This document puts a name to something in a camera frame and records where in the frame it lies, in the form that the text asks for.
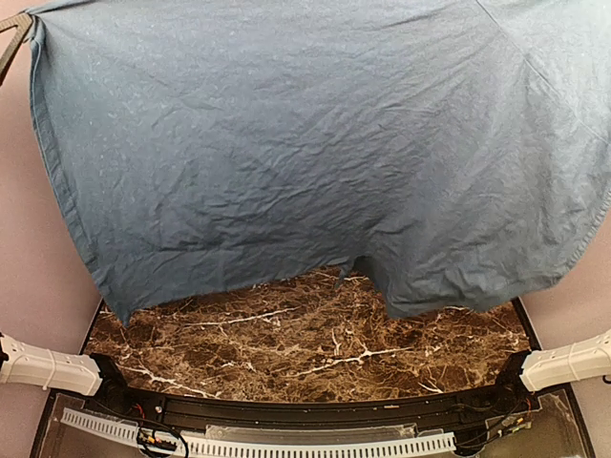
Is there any dark blue garment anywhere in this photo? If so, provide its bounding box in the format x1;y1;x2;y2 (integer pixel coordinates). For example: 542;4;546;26
31;1;610;322

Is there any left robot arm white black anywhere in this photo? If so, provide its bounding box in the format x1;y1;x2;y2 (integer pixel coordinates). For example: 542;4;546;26
1;11;112;396

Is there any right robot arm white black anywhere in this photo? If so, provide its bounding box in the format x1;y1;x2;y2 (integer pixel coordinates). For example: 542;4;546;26
495;330;610;396

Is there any white slotted cable duct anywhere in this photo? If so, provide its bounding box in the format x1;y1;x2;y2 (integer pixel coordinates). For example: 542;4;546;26
61;408;456;458

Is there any black curved front rail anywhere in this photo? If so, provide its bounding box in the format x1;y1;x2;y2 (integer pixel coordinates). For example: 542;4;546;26
87;386;527;429

